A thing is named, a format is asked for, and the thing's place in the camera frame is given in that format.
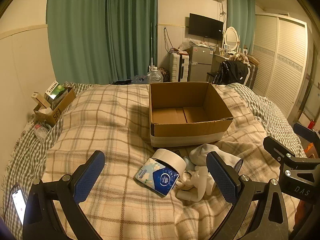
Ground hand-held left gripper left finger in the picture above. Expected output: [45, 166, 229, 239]
[22, 150, 105, 240]

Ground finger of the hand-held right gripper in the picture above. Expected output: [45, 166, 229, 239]
[293, 123, 318, 145]
[263, 135, 320, 167]

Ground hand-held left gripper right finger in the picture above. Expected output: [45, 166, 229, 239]
[206, 151, 293, 240]

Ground white lace cloth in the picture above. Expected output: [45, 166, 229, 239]
[180, 164, 217, 201]

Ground white sock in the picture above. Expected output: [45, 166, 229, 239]
[189, 144, 239, 167]

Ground white tape roll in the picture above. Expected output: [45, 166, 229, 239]
[152, 149, 187, 174]

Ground large cardboard box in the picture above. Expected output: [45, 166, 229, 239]
[149, 82, 234, 148]

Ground blue tissue packet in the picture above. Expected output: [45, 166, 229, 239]
[134, 162, 180, 196]

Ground person's right hand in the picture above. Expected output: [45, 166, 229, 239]
[295, 201, 320, 230]

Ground beige plaid blanket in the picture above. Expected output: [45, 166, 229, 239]
[41, 82, 305, 240]

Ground clear plastic bottle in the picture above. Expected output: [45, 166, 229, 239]
[34, 124, 50, 140]

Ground dark plaid suitcase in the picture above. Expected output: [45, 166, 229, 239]
[246, 64, 259, 90]

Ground smartphone with lit screen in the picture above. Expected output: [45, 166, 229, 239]
[11, 184, 27, 227]

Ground white louvered wardrobe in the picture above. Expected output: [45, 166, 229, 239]
[250, 12, 312, 118]

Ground small cardboard box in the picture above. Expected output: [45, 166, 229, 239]
[33, 86, 77, 128]

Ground black jacket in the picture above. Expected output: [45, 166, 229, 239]
[212, 60, 250, 85]

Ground slim beige box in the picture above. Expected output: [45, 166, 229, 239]
[31, 92, 54, 110]

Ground green printed box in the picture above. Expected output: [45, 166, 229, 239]
[44, 80, 68, 103]

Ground fluffy tan item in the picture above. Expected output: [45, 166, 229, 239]
[230, 52, 249, 67]

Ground cream vanity desk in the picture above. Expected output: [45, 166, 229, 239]
[211, 54, 234, 73]

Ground pack of water bottles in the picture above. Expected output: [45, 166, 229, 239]
[131, 74, 148, 84]

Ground small silver fridge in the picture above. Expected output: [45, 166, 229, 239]
[188, 45, 214, 82]

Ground white oval vanity mirror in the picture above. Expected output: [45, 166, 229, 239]
[223, 27, 240, 54]

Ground brown patterned bag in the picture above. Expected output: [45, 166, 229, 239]
[158, 67, 170, 82]

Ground large clear water jug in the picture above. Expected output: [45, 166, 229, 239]
[146, 66, 163, 84]

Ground white ribbed suitcase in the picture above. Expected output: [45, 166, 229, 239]
[169, 52, 190, 82]

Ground narrow green curtain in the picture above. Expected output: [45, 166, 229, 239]
[226, 0, 256, 55]

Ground white mop pole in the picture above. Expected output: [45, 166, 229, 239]
[149, 22, 154, 68]

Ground black wall television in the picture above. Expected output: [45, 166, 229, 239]
[188, 13, 224, 40]

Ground air conditioner cable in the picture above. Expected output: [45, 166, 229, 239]
[219, 1, 227, 23]

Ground hanging wall cables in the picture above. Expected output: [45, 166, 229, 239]
[163, 27, 176, 53]

